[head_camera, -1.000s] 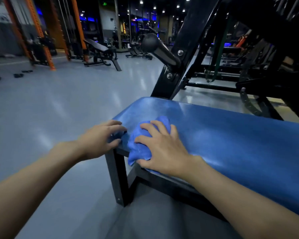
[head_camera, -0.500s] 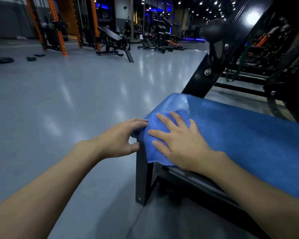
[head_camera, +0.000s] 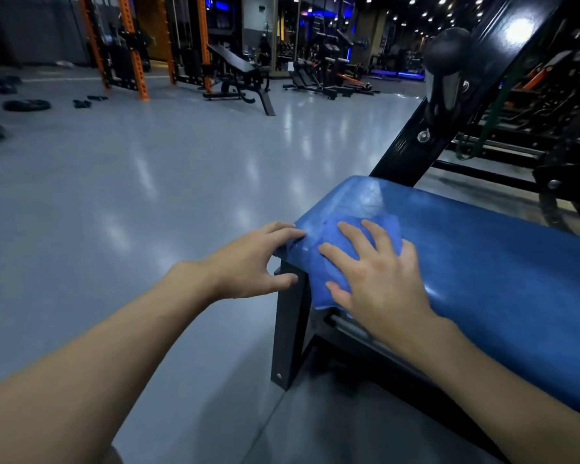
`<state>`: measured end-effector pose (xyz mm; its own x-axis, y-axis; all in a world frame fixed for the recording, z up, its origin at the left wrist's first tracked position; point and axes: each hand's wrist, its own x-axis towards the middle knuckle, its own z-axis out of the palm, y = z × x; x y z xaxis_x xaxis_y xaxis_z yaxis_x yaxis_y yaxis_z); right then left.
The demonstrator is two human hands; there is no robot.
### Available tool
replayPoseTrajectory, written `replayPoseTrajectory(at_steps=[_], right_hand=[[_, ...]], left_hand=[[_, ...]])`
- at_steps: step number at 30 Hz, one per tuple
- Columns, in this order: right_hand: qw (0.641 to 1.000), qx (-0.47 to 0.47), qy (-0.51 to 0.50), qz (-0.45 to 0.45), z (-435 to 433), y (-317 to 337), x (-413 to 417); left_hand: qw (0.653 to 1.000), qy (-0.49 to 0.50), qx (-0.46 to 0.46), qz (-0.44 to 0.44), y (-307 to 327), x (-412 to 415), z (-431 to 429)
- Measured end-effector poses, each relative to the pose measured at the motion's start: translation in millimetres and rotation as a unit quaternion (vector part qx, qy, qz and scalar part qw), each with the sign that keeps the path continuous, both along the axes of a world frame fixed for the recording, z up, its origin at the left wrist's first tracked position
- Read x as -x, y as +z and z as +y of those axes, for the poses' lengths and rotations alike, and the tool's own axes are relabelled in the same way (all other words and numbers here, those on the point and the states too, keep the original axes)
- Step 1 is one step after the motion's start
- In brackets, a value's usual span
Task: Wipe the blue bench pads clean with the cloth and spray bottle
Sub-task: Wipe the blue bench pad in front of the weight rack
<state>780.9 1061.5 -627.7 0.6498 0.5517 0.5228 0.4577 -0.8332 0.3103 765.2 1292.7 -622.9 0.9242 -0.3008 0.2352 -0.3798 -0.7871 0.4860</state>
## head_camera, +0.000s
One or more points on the person's left hand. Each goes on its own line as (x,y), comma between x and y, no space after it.
(241,270)

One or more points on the person's right hand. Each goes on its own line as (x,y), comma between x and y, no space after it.
(386,294)

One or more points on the blue microfibre cloth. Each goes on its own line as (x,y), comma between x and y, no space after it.
(324,275)

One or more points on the blue bench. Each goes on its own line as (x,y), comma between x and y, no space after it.
(502,275)

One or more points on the person's left forearm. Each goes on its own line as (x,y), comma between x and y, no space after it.
(87,376)

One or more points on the person's right forearm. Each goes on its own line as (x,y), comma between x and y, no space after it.
(512,405)

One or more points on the black incline bench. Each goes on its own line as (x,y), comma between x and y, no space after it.
(314,82)

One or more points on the green resistance band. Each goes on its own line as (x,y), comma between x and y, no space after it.
(493,111)

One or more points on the small black floor weight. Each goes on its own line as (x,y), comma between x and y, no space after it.
(82,104)
(97,98)

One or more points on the black weight plate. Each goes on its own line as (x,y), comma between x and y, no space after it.
(26,105)

